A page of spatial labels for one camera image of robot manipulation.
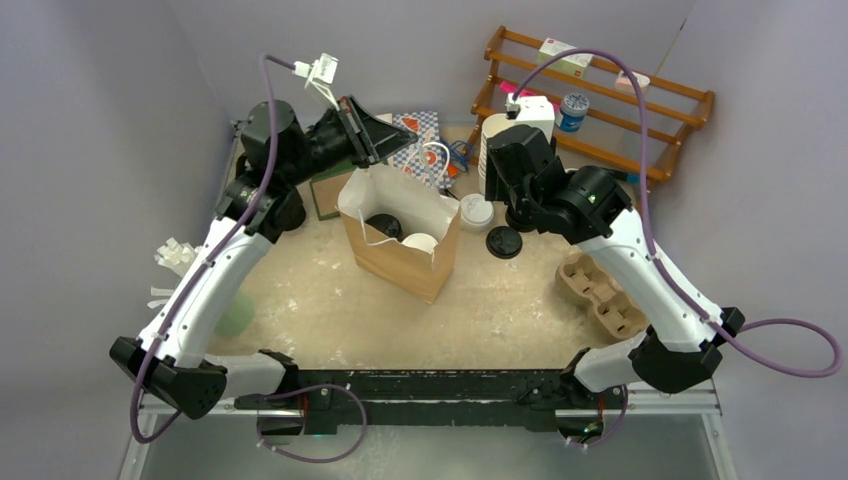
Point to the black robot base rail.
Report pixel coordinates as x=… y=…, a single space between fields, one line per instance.
x=537 y=400

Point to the blue lidded jar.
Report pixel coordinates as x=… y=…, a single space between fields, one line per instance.
x=571 y=112

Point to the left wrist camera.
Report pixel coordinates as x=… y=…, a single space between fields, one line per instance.
x=319 y=76

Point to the pink white tape dispenser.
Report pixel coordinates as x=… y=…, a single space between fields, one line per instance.
x=623 y=82

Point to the brown kraft paper bag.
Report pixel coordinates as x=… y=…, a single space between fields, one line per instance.
x=382 y=188

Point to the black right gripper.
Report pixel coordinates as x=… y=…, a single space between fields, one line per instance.
x=497 y=189

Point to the wooden shelf rack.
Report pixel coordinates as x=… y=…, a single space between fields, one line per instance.
x=609 y=133

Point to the single black cup lid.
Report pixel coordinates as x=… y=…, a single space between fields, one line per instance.
x=387 y=224

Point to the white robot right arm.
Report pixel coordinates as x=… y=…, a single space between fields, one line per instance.
x=589 y=209

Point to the green cup of stirrers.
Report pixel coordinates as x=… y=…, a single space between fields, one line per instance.
x=178 y=257

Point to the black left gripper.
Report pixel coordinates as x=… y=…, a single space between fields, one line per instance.
x=369 y=139

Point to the black blue marker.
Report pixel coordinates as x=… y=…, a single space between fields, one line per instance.
x=627 y=177

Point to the pink highlighter pen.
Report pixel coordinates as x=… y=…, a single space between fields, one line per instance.
x=509 y=89

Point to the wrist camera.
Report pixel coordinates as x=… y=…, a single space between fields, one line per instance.
x=319 y=76
x=533 y=111

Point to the green paper bag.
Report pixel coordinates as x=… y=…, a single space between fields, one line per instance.
x=325 y=188

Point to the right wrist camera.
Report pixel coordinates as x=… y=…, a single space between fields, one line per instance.
x=533 y=111

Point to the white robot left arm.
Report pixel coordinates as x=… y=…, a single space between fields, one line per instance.
x=169 y=358

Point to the blue checkered paper bag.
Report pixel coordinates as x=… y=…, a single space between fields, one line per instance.
x=427 y=160

